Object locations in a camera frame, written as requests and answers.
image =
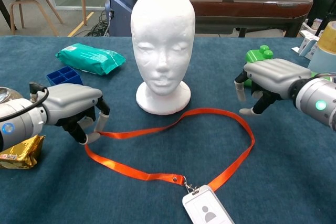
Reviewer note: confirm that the dark blue table mat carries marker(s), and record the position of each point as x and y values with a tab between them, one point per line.
275	155

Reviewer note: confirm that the brown packing tape roll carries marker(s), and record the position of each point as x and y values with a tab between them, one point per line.
329	37

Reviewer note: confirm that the blue grey machine base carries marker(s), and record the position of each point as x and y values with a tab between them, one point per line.
120	3

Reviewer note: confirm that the brown mahjong table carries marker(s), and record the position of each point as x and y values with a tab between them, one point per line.
236	9

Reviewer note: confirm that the teal wet wipes pack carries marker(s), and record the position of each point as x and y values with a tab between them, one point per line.
89	57

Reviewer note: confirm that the gold yellow biscuit packet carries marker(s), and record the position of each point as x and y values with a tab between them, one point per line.
23	153

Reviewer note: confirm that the light blue cup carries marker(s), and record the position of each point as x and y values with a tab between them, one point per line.
323	61

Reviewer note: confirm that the white foam mannequin head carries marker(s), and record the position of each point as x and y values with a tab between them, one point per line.
162	24

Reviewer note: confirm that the blue plastic grid box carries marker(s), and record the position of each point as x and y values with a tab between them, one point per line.
76	79

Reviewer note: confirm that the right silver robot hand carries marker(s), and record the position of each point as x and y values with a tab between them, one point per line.
275	74

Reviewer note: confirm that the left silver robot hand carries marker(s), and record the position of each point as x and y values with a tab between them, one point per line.
71	100

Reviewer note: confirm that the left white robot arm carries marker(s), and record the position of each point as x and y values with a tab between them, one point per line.
21	113

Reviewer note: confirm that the green toy building block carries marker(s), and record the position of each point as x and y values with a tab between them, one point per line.
258	56

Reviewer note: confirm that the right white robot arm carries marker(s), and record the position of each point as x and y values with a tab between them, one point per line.
315	98

